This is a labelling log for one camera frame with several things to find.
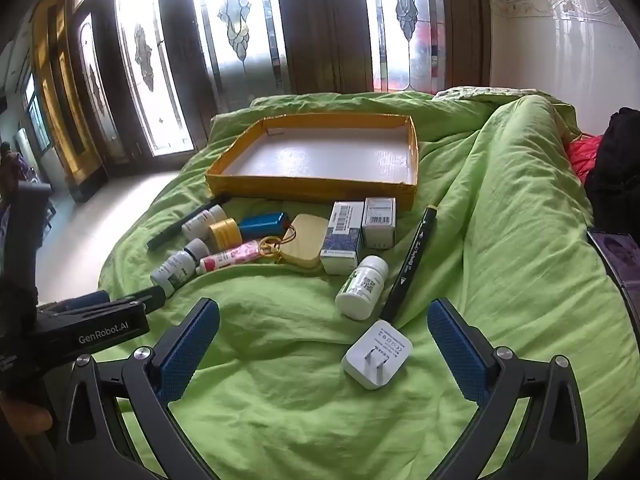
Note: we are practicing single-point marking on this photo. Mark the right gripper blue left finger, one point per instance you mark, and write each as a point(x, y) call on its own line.
point(97, 443)

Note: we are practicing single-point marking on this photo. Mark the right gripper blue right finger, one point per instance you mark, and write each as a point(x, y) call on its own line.
point(551, 442)

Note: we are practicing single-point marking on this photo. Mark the white bottle dark collar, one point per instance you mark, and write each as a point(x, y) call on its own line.
point(179, 268)

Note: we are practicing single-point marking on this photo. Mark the rose hand cream tube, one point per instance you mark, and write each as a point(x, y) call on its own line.
point(244, 253)

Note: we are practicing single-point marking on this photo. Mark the white power adapter plug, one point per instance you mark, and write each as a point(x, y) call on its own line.
point(375, 358)

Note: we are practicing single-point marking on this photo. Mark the white bottle red label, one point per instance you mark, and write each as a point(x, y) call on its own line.
point(197, 227)

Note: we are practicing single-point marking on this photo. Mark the yellow round jar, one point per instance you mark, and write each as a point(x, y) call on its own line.
point(224, 235)

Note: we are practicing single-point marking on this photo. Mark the black marker yellow cap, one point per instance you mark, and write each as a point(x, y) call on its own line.
point(399, 291)

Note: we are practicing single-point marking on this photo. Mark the white bottle green label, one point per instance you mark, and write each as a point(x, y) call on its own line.
point(359, 295)

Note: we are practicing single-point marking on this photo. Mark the small white medicine box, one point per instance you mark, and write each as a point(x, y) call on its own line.
point(379, 222)

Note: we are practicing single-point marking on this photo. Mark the cream plastic case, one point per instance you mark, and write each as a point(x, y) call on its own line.
point(304, 240)

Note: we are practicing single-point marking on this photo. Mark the blue white medicine box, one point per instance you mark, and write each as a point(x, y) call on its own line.
point(340, 251)

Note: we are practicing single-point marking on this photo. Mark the left hand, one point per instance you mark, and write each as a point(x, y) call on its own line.
point(25, 419)

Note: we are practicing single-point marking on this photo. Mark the black marker purple cap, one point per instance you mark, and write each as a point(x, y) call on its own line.
point(175, 228)

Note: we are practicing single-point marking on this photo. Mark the purple box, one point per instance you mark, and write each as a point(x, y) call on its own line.
point(620, 255)

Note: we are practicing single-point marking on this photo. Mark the black garment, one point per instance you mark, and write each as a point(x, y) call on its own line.
point(612, 185)

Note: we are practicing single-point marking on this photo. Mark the red cloth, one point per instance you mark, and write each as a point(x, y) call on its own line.
point(582, 154)

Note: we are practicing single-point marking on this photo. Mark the yellow cardboard tray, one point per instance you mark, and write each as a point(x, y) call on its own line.
point(321, 158)

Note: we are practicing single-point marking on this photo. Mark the white patterned pillow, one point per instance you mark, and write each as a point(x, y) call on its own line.
point(485, 94)

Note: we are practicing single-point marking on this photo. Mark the blue battery pack with wires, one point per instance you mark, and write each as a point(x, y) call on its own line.
point(263, 225)

